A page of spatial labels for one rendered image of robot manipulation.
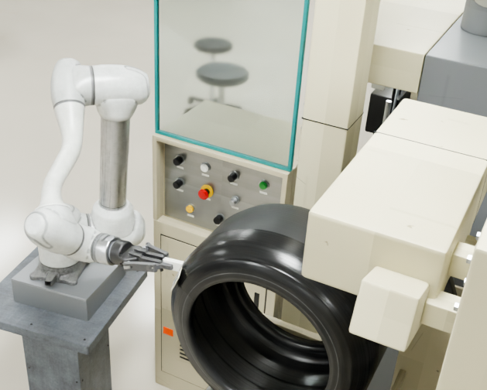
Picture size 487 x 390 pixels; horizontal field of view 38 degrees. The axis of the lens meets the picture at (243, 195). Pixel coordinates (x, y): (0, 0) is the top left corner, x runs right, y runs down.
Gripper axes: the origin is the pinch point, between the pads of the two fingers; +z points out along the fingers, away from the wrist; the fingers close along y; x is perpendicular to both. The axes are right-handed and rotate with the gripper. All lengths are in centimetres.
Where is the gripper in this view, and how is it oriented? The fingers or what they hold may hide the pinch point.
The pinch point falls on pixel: (174, 265)
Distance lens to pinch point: 201.5
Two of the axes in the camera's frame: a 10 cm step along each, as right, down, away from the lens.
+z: 8.9, 1.5, -4.4
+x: 0.7, 8.8, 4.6
